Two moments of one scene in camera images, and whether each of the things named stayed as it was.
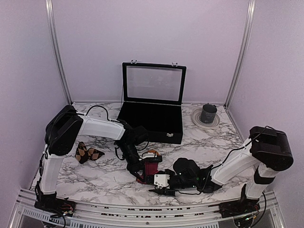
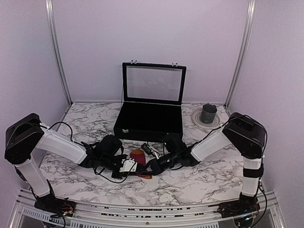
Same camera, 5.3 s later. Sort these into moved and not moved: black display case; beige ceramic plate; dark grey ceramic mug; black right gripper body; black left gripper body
Moved: black left gripper body; black right gripper body
Not moved: beige ceramic plate; black display case; dark grey ceramic mug
